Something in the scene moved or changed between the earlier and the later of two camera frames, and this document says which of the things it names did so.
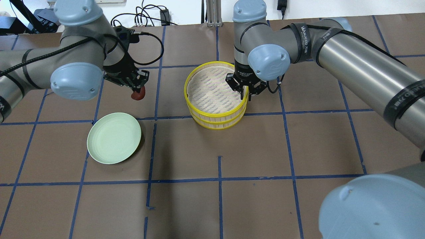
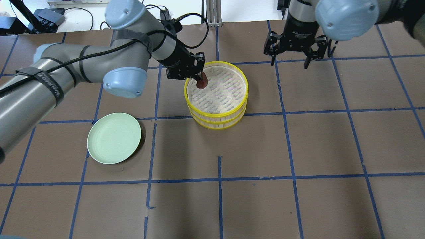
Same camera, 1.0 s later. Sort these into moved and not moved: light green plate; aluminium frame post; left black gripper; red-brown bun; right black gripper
Moved: right black gripper; left black gripper; red-brown bun
Not moved: light green plate; aluminium frame post
